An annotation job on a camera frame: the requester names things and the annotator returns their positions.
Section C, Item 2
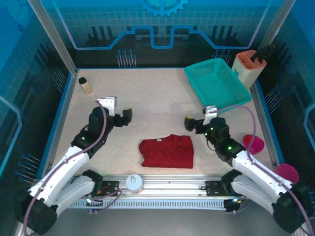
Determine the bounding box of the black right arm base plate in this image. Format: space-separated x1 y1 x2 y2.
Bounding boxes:
205 180 227 197

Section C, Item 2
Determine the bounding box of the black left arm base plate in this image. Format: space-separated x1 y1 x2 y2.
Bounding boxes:
98 180 121 197

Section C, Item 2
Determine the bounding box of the black utensil handle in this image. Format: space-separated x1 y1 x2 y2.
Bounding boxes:
250 44 278 62

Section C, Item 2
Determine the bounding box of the spice jar black lid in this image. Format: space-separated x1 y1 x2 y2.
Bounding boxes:
78 77 93 95

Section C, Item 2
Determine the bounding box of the tin can pull-tab lid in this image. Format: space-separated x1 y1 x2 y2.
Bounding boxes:
125 174 144 195

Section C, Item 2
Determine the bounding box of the aluminium front rail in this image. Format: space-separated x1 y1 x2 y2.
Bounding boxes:
31 174 297 199

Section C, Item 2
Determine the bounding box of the white slotted cable duct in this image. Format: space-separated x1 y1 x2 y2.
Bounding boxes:
68 199 228 210

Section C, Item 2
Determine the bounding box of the pink goblet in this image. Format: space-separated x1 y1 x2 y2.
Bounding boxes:
273 164 300 184

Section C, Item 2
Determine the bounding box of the cream utensil holder orange rim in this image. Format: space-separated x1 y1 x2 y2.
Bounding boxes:
232 50 267 87

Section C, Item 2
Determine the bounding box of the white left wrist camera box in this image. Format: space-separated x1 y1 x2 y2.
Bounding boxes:
96 97 116 118

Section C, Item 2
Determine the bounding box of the teal plastic lattice basket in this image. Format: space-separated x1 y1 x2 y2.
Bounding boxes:
184 58 252 114

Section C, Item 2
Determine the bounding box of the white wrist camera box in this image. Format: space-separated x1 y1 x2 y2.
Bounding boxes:
96 97 116 118
203 105 219 125

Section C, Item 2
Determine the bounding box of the aluminium frame post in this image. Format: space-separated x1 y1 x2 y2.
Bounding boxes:
27 0 79 76
260 0 297 51

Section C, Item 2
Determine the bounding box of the red t-shirt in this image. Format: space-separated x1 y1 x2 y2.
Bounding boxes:
138 134 194 170

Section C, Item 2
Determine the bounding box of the black controller box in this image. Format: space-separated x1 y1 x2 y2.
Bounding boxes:
85 196 104 214
224 196 243 214

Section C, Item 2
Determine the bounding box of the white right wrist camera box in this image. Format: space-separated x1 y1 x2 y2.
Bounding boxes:
203 105 219 125

